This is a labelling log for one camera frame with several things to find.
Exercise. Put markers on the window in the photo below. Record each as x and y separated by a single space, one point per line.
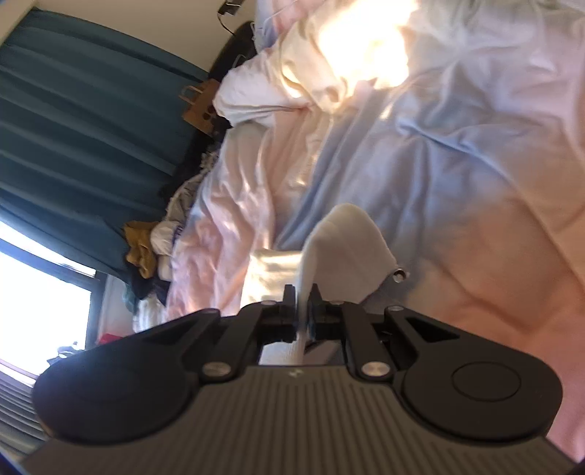
36 301

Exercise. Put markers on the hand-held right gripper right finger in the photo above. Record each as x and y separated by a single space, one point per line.
316 316

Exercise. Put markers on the pastel pink blue bed sheet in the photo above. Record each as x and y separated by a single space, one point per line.
434 182

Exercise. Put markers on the pile of clothes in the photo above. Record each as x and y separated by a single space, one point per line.
178 214

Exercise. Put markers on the red item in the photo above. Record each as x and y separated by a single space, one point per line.
108 339

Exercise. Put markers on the brown paper bag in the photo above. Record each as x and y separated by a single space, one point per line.
201 103

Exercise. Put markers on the teal curtain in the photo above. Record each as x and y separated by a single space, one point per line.
87 137

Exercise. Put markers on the ribbed radiator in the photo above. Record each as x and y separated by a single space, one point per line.
16 406

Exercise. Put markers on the cream duvet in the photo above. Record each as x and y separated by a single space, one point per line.
329 55

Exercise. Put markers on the mustard yellow cloth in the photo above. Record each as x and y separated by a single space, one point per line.
140 249

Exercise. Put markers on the white garment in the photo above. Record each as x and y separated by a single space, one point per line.
347 246

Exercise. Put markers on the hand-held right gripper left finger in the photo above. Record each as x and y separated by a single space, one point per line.
289 316

